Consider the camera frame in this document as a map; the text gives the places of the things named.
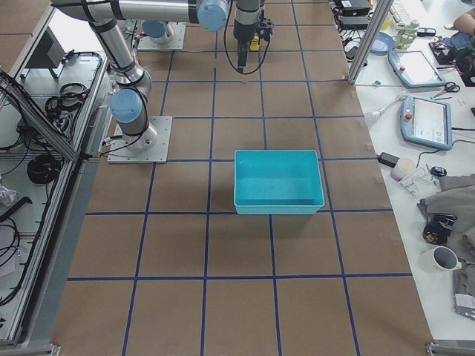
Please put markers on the aluminium frame post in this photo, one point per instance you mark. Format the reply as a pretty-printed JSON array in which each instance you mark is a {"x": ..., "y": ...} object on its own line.
[{"x": 379, "y": 15}]

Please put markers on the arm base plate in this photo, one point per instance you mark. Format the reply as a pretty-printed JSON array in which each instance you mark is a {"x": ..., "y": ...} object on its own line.
[
  {"x": 151, "y": 147},
  {"x": 161, "y": 36}
]

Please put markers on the blue plate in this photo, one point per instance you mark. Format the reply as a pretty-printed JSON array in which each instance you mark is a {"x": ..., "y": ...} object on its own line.
[{"x": 382, "y": 44}]

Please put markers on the yellow beetle toy car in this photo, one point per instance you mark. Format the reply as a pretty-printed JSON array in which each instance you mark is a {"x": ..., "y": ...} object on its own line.
[{"x": 255, "y": 44}]

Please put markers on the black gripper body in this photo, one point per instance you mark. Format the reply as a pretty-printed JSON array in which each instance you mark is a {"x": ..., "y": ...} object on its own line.
[{"x": 243, "y": 32}]

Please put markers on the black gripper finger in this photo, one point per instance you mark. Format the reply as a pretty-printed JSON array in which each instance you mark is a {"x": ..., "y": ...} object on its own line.
[{"x": 242, "y": 52}]

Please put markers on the white paper cup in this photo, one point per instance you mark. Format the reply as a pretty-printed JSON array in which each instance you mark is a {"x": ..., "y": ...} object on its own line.
[{"x": 402, "y": 168}]

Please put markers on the turquoise plastic bin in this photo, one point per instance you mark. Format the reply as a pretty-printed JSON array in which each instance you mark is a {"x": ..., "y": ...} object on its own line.
[{"x": 272, "y": 182}]

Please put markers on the upper teach pendant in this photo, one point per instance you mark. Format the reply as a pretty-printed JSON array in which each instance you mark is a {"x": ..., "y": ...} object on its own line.
[{"x": 414, "y": 70}]

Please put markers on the grey cloth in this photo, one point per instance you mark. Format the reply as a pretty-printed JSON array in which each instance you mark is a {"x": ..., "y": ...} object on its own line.
[{"x": 450, "y": 216}]

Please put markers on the black scissors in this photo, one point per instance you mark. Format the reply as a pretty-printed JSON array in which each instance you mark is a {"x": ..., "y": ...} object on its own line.
[{"x": 450, "y": 87}]

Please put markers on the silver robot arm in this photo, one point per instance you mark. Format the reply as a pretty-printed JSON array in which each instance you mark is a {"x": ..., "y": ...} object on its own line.
[
  {"x": 129, "y": 104},
  {"x": 245, "y": 15}
]

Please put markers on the black power adapter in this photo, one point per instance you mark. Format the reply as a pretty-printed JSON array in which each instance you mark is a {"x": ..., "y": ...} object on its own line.
[{"x": 387, "y": 159}]

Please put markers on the teach pendant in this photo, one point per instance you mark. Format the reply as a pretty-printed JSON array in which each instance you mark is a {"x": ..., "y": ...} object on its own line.
[
  {"x": 414, "y": 70},
  {"x": 426, "y": 122}
]

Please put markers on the lower teach pendant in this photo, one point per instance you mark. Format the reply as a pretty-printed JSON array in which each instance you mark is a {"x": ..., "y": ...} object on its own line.
[{"x": 426, "y": 122}]

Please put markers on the white mug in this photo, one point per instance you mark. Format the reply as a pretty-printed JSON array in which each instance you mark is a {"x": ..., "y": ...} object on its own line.
[{"x": 439, "y": 259}]

